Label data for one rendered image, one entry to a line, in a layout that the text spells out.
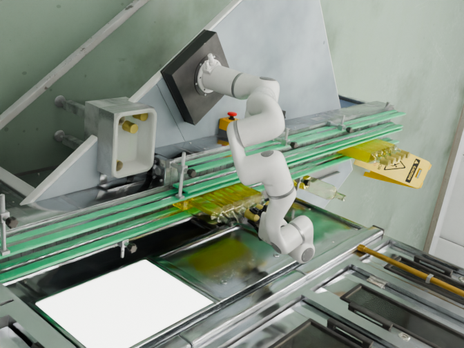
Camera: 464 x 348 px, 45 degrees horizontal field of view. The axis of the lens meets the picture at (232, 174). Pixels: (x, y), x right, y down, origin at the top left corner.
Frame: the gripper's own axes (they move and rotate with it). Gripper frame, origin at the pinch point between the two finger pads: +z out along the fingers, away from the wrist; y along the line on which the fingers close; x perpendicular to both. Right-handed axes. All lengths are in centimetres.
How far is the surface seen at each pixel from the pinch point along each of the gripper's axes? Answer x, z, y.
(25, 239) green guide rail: 77, 4, 3
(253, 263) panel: 5.2, -9.6, -12.5
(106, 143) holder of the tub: 46, 25, 22
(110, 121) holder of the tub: 46, 23, 30
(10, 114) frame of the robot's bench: 62, 82, 16
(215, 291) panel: 27.3, -19.4, -12.1
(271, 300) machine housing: 11.4, -28.1, -14.1
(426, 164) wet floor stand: -305, 141, -62
